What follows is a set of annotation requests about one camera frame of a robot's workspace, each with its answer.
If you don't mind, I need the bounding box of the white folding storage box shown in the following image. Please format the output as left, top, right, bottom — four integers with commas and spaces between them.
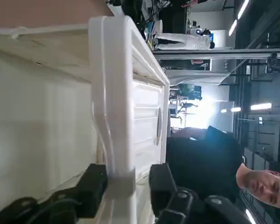
0, 15, 171, 224

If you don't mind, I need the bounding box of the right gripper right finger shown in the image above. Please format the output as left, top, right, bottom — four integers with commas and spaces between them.
149, 163, 255, 224

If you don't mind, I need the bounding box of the aluminium frame beam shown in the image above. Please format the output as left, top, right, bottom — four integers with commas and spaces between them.
154, 48, 280, 61

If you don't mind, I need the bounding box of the person in white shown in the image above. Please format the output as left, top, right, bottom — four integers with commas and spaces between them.
154, 29, 216, 51

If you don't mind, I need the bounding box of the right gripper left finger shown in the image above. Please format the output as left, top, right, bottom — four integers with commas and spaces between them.
0, 163, 108, 224

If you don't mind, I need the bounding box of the ceiling light strip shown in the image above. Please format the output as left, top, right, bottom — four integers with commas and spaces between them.
228, 0, 250, 37

